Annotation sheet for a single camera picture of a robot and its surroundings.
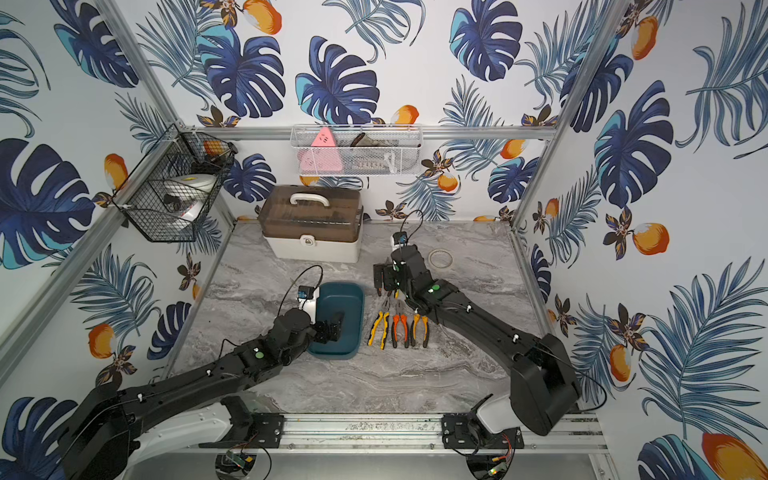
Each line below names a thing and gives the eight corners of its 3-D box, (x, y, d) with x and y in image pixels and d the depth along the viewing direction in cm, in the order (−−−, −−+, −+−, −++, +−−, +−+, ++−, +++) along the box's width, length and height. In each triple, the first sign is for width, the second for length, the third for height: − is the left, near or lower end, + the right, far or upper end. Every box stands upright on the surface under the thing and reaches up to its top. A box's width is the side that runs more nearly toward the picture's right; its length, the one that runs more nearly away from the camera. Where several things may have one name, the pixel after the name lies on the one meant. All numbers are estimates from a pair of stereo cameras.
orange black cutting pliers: (410, 346, 91) (410, 343, 89) (411, 316, 97) (411, 313, 96) (427, 347, 91) (428, 345, 89) (427, 317, 97) (428, 314, 95)
